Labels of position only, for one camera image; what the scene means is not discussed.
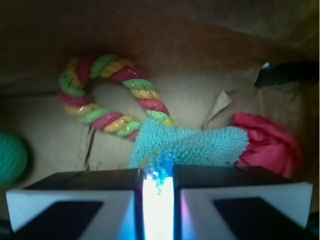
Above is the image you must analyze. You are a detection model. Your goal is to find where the green rubber ball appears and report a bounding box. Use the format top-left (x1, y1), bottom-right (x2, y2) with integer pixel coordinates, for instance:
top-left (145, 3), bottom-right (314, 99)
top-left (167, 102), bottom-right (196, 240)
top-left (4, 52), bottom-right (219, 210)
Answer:
top-left (0, 132), bottom-right (28, 186)

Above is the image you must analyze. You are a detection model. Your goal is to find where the crumpled red paper ball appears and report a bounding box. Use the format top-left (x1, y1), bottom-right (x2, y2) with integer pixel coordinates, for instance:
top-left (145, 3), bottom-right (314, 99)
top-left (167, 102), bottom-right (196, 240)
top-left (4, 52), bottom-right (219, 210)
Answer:
top-left (232, 112), bottom-right (303, 179)

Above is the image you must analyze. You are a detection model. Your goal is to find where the light blue terry cloth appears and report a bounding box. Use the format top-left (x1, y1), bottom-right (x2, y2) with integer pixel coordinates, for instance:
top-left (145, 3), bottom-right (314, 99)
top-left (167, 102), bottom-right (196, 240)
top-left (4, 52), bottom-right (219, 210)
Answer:
top-left (128, 119), bottom-right (249, 193)

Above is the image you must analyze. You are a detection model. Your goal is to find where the multicolour rope ring toy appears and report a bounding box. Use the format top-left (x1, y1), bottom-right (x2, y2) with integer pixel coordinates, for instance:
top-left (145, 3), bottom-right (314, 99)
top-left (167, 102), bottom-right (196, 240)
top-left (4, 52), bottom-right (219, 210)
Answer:
top-left (58, 53), bottom-right (175, 141)

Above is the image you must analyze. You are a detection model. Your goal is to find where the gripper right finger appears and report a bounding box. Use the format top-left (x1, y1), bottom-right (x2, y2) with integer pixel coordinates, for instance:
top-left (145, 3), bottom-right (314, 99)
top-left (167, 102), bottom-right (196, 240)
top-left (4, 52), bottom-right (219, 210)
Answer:
top-left (173, 165), bottom-right (314, 240)

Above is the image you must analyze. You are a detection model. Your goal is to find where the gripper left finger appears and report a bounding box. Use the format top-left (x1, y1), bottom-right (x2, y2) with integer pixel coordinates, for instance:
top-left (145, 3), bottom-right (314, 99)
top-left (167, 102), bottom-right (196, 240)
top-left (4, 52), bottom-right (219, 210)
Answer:
top-left (6, 168), bottom-right (144, 240)

